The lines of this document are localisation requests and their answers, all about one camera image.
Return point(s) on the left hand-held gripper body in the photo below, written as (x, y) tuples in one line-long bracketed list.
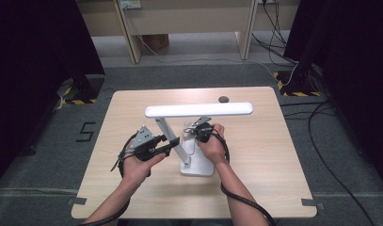
[(143, 139)]

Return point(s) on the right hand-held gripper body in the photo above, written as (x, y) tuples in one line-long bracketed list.
[(204, 133)]

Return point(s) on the white desk lamp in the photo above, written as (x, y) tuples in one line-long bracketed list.
[(198, 109)]

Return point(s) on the person's right hand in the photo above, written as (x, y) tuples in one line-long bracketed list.
[(214, 149)]

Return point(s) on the person's left hand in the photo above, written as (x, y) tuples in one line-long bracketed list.
[(137, 171)]

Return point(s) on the grey table grommet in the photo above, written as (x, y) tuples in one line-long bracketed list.
[(223, 99)]

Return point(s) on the black stand base striped tape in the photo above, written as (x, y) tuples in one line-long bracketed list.
[(85, 88), (292, 83)]

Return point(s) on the grey tape strip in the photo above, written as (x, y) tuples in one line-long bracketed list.
[(76, 201), (311, 203)]

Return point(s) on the brown cardboard box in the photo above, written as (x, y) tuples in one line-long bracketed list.
[(156, 42)]

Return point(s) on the beige wooden desk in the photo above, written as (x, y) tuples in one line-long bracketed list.
[(192, 19)]

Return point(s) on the black curtain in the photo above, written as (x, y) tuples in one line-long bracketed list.
[(32, 62), (352, 62)]

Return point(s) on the white power strip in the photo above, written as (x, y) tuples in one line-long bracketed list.
[(130, 3)]

